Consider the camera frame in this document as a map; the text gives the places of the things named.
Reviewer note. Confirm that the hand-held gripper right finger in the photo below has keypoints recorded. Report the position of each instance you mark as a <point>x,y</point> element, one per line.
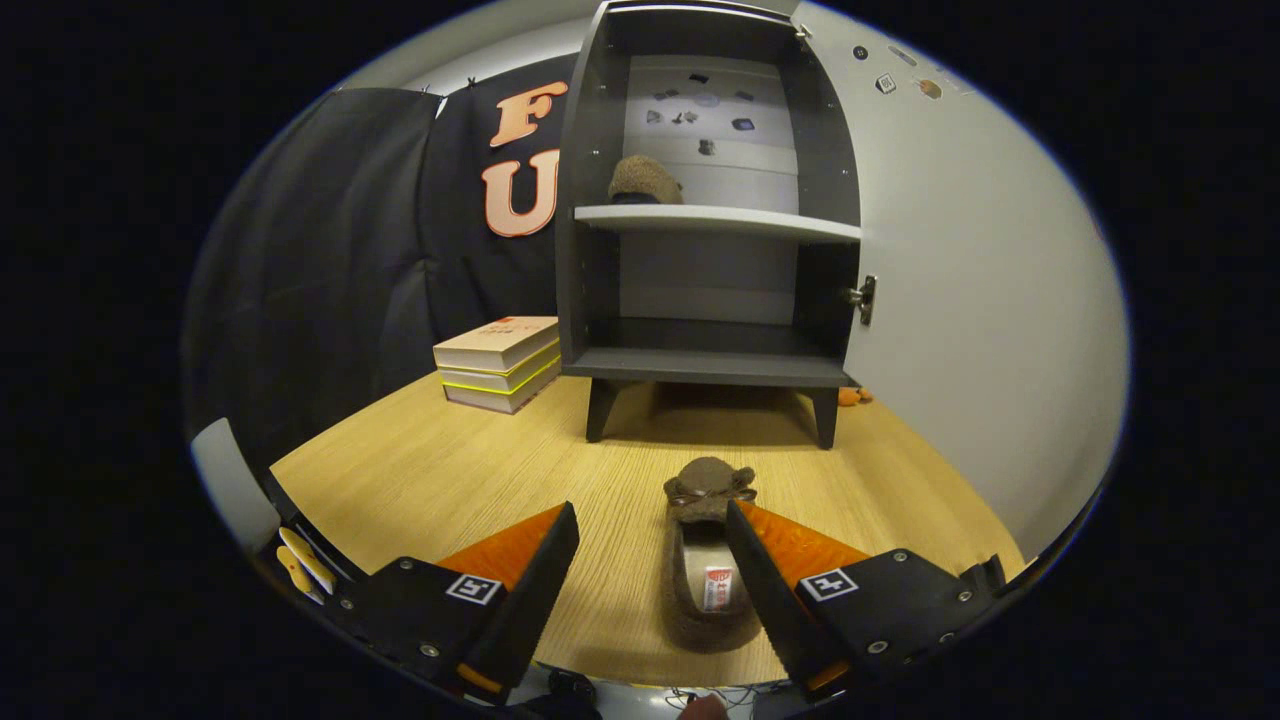
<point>770,600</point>

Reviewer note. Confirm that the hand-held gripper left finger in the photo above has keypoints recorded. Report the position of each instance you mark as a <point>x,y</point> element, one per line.
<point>530,600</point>

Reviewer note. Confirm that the brown fuzzy shoe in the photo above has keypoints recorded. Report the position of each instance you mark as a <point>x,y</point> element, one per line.
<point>645,178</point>
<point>705,480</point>

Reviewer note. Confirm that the dark grey shoe cabinet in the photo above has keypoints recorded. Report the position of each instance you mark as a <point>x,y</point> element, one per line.
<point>700,365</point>

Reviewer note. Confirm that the beige shoe cabinet door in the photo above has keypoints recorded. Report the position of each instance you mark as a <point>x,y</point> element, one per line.
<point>980,300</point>

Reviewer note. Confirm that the metal door hinge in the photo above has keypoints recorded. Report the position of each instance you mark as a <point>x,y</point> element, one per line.
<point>802,35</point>
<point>865,297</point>

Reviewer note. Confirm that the white book yellow edge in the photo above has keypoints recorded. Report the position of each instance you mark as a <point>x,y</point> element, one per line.
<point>480,380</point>
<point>490,400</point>

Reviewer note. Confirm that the small orange toy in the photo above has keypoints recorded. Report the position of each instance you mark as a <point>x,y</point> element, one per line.
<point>850,397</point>

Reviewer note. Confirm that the yellow and white tags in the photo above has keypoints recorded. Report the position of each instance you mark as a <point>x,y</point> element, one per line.
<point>300,565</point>

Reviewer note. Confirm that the beige book red label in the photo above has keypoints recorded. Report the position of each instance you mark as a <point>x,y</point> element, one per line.
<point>495,340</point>

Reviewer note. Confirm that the black backdrop cloth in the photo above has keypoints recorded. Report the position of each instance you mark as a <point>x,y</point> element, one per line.
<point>330,250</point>

